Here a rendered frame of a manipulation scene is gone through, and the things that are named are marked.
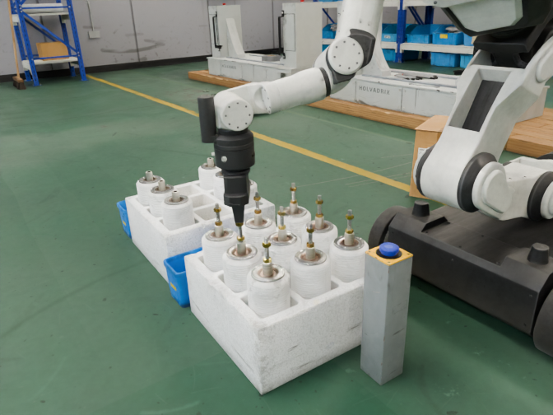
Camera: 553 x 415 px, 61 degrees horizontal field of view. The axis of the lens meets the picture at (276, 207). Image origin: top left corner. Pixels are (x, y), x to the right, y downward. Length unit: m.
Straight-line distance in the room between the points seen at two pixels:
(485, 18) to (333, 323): 0.74
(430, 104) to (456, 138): 2.10
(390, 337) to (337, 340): 0.16
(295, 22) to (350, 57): 3.33
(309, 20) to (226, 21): 1.38
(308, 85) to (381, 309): 0.50
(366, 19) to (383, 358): 0.73
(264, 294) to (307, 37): 3.59
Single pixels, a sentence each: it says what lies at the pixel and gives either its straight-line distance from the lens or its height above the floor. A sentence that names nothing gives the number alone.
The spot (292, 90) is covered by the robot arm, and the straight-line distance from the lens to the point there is 1.03.
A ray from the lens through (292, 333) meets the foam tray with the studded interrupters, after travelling 1.08.
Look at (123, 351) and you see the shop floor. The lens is 1.32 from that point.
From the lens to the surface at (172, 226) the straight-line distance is 1.49.
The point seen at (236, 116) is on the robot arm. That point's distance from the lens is 0.97.
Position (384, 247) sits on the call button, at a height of 0.33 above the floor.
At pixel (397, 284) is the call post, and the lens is 1.02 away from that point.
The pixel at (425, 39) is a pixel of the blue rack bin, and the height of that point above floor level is 0.31.
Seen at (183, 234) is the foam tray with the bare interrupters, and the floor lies 0.17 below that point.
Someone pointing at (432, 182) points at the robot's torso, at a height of 0.40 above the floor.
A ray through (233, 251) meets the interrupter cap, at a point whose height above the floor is 0.25.
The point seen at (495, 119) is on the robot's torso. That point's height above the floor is 0.54.
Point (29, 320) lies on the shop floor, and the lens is 1.55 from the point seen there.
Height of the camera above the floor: 0.80
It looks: 23 degrees down
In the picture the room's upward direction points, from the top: 2 degrees counter-clockwise
